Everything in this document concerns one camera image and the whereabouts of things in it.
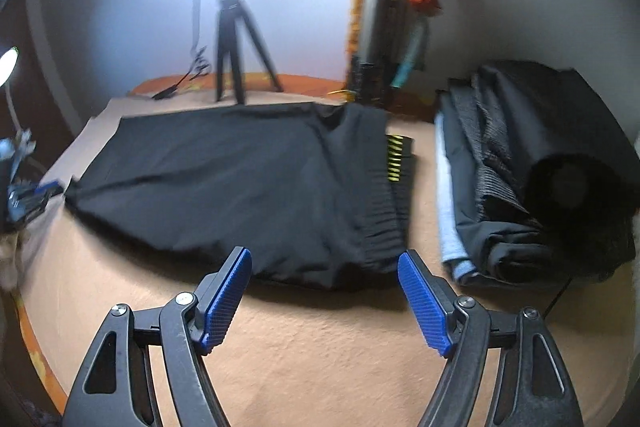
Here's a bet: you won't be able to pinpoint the black pants yellow stripes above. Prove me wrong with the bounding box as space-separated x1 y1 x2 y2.
65 102 412 291

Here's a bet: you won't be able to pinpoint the black mini tripod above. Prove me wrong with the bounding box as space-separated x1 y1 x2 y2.
215 0 284 105

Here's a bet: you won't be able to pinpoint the silver folded tripod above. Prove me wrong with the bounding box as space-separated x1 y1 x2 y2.
344 0 390 107

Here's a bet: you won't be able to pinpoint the stack of folded dark clothes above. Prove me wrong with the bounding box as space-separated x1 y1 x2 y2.
435 61 639 287

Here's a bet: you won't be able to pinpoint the white desk lamp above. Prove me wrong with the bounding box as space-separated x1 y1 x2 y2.
0 46 23 132

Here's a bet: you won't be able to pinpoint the orange patterned bedsheet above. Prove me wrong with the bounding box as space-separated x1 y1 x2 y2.
128 71 436 122

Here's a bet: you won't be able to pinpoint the blue clutter items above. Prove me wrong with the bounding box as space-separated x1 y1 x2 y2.
1 130 64 234

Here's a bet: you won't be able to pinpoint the black light cable with switch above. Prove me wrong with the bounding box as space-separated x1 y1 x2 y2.
150 0 214 102

